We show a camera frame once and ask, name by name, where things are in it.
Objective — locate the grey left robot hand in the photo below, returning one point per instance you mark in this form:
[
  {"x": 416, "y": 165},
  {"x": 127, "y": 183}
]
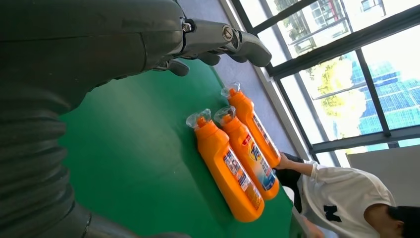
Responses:
[{"x": 82, "y": 39}]

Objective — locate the orange detergent bottle clear cap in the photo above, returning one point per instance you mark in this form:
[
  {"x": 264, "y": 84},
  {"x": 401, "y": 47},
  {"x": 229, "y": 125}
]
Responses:
[
  {"x": 244, "y": 111},
  {"x": 220, "y": 164}
]

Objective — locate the orange detergent bottle blue label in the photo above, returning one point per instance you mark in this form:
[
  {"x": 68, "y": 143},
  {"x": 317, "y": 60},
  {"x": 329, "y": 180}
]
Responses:
[{"x": 246, "y": 148}]

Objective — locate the dark window frame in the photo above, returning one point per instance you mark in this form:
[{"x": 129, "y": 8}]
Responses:
[{"x": 347, "y": 42}]

